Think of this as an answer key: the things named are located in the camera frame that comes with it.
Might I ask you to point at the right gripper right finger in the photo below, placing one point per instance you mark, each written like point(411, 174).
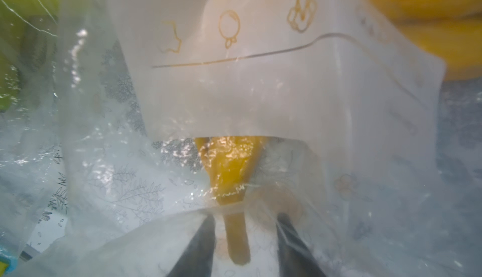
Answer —
point(294, 257)

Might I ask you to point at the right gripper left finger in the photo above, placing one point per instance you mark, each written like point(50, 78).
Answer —
point(197, 258)

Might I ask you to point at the clear zip-top bag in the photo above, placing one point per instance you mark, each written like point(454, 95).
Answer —
point(101, 175)

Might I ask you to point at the banana bunch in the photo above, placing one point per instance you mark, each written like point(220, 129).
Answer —
point(19, 19)
point(458, 41)

